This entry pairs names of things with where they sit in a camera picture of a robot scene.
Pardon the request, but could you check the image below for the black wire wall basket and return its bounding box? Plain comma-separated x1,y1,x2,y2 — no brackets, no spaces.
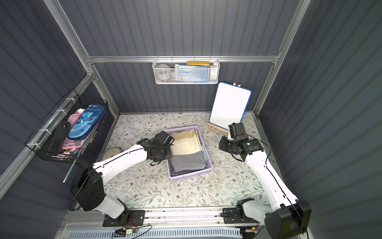
25,90,108,163

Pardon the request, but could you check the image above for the yellow box in basket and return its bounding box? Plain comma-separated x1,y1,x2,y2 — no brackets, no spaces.
186,61,210,67

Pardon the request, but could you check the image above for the black handle tool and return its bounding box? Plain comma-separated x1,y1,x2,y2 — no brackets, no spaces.
47,121,71,153

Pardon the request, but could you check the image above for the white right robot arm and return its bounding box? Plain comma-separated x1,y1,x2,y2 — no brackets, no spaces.
219,123,311,239

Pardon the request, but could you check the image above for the blue white packet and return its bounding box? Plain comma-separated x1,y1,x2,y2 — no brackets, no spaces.
175,64,210,83

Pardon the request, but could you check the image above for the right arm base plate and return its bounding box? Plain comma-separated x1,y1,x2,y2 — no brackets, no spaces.
220,208,263,224

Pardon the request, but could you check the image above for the blue framed whiteboard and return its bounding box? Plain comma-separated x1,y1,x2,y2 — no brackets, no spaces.
208,81,253,131

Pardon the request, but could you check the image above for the white wire wall basket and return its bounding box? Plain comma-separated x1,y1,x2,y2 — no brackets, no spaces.
152,59,220,85

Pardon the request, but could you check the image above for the white tape roll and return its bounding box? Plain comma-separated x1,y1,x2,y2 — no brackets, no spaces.
154,64,172,81

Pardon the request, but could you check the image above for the beige grey pillowcase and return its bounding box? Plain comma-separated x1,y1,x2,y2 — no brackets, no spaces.
169,129,206,176

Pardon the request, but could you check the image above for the green round clock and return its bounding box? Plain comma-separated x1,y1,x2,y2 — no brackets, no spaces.
101,147,123,161

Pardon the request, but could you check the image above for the pink pouch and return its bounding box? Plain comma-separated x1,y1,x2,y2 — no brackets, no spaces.
61,108,85,153

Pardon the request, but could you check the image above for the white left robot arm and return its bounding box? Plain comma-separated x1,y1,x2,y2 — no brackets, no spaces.
72,131,175,222

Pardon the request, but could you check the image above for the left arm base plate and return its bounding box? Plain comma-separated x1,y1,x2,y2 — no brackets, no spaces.
102,210,146,228

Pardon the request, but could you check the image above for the blue shark pencil case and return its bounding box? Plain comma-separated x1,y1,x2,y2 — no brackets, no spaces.
68,104,107,141

